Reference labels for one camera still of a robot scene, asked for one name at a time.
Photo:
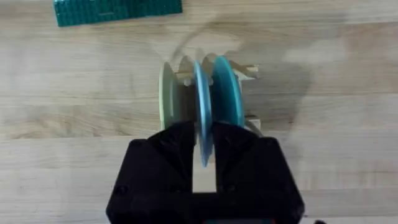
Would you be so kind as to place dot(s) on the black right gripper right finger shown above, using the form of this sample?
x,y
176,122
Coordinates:
x,y
248,168

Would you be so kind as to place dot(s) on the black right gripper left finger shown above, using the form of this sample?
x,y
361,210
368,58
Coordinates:
x,y
161,168

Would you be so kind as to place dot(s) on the light blue plate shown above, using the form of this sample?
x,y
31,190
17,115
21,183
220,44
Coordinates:
x,y
203,109

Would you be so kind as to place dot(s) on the small wooden peg rack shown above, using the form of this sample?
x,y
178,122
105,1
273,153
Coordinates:
x,y
245,72

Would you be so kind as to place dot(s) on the pale green plate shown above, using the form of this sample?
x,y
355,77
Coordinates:
x,y
168,96

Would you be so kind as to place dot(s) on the teal plate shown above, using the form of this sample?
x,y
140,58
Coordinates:
x,y
228,93

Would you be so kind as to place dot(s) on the green studded board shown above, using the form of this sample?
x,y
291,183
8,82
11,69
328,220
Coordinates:
x,y
115,11

